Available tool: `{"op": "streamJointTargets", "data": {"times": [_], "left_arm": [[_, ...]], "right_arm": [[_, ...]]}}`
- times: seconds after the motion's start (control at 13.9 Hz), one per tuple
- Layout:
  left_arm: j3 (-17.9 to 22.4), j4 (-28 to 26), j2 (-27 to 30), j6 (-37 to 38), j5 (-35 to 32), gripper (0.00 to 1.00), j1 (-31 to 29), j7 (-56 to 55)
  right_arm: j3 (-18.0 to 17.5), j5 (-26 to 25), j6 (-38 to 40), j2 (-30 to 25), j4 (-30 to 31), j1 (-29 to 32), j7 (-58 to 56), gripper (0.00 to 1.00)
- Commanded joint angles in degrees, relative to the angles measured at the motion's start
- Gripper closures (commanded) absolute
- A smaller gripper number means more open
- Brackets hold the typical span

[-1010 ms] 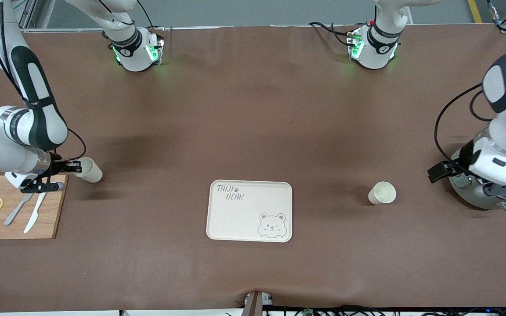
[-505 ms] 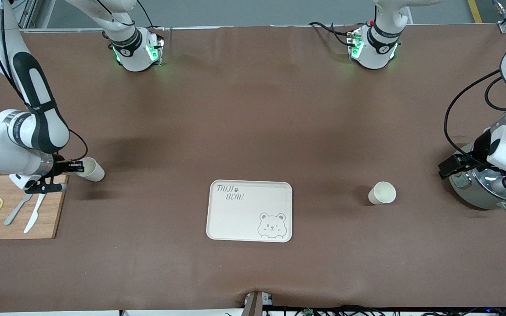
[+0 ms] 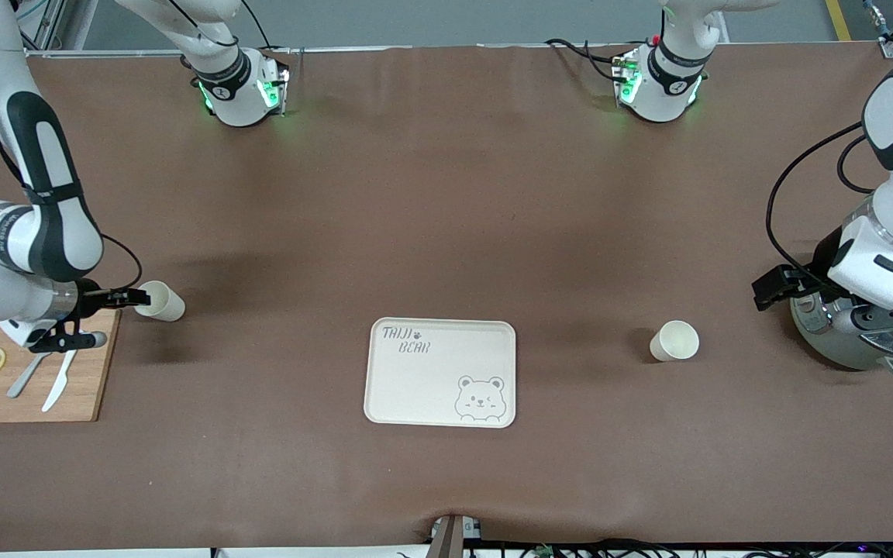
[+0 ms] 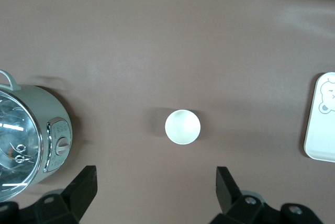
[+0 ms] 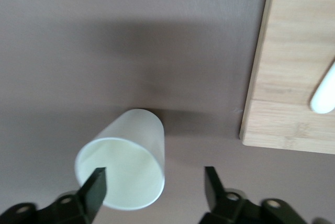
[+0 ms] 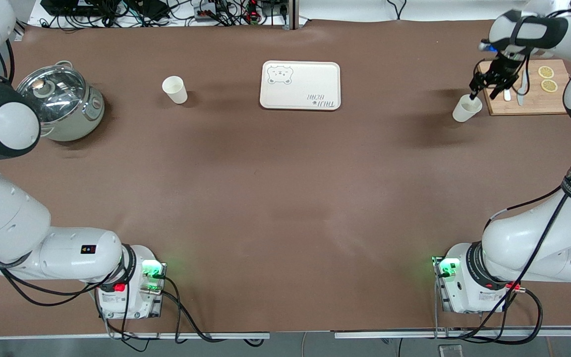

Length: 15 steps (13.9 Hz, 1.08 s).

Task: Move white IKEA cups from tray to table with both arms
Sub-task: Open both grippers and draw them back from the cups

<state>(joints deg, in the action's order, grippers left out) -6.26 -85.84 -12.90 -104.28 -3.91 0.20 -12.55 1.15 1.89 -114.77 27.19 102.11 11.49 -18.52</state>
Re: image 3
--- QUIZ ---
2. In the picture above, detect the brown table mat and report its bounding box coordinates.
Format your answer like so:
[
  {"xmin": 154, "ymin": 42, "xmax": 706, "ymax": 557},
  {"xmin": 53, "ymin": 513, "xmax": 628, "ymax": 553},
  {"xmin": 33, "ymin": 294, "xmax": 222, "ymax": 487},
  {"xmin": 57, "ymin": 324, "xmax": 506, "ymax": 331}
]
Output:
[{"xmin": 0, "ymin": 43, "xmax": 893, "ymax": 553}]

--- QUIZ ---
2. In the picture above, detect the wooden cutting board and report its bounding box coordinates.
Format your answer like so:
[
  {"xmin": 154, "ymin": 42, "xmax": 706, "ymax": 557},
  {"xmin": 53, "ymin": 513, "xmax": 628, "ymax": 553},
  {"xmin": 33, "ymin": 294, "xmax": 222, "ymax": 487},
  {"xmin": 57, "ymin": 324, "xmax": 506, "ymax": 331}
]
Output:
[{"xmin": 0, "ymin": 308, "xmax": 121, "ymax": 424}]

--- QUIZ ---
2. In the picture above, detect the metal table edge bracket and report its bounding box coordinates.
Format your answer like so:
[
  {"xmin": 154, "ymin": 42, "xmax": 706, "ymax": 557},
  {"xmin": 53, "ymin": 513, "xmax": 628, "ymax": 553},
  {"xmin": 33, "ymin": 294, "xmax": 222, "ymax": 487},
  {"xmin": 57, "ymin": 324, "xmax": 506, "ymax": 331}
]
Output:
[{"xmin": 429, "ymin": 514, "xmax": 483, "ymax": 558}]

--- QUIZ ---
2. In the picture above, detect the white plastic knife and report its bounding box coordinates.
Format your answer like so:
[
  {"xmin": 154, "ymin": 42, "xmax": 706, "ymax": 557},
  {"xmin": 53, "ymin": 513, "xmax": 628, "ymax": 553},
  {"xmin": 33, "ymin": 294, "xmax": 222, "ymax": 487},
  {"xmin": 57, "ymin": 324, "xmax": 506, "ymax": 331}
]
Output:
[{"xmin": 42, "ymin": 350, "xmax": 78, "ymax": 412}]

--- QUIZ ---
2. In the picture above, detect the white IKEA cup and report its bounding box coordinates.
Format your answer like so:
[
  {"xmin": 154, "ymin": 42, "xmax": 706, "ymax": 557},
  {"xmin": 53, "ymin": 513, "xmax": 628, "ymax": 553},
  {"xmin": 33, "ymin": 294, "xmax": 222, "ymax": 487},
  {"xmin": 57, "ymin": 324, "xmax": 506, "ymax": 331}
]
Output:
[
  {"xmin": 134, "ymin": 281, "xmax": 186, "ymax": 323},
  {"xmin": 650, "ymin": 320, "xmax": 701, "ymax": 363}
]

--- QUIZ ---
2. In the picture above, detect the black right base cable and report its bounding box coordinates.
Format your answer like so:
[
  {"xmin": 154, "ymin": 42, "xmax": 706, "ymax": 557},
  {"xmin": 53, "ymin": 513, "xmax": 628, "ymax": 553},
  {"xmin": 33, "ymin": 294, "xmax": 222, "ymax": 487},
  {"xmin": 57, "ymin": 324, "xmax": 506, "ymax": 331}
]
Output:
[{"xmin": 175, "ymin": 0, "xmax": 292, "ymax": 55}]

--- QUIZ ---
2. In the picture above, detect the black base cable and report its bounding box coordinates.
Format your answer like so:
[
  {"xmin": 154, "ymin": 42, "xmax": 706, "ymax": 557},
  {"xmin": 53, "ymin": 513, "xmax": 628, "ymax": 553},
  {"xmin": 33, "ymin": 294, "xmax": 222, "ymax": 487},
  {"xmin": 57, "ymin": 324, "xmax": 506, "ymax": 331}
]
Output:
[
  {"xmin": 543, "ymin": 37, "xmax": 627, "ymax": 83},
  {"xmin": 175, "ymin": 0, "xmax": 292, "ymax": 55}
]

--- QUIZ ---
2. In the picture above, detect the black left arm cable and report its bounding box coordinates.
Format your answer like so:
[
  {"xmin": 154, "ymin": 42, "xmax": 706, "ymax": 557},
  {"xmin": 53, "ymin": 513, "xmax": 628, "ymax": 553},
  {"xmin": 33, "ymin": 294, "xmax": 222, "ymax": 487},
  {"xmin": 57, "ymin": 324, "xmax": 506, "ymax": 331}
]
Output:
[{"xmin": 764, "ymin": 120, "xmax": 893, "ymax": 274}]

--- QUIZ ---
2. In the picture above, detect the grey plastic knife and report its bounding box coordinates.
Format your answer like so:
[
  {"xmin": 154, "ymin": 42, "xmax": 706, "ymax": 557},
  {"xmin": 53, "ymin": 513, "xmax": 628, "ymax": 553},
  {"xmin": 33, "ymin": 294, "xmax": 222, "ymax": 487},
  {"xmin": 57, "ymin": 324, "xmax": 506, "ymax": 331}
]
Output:
[{"xmin": 7, "ymin": 353, "xmax": 49, "ymax": 399}]

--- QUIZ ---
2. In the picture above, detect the black left base cable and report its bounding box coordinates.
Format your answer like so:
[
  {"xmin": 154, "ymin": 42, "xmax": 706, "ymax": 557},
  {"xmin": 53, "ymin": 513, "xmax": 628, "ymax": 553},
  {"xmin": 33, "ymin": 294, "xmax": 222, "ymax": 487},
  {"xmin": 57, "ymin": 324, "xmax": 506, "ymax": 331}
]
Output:
[{"xmin": 543, "ymin": 37, "xmax": 627, "ymax": 83}]

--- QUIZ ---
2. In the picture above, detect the grey-green electric cooking pot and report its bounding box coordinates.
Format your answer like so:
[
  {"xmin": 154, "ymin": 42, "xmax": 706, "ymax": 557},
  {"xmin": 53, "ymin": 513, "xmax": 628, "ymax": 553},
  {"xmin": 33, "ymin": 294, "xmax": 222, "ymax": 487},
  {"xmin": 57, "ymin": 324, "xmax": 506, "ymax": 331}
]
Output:
[{"xmin": 790, "ymin": 267, "xmax": 893, "ymax": 379}]

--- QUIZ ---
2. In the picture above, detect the cream tray with bear print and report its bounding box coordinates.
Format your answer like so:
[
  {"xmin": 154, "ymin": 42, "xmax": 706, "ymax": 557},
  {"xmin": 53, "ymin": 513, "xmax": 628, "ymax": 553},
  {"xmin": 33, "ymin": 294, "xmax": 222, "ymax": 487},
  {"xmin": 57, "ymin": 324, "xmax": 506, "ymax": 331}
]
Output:
[{"xmin": 364, "ymin": 317, "xmax": 517, "ymax": 429}]

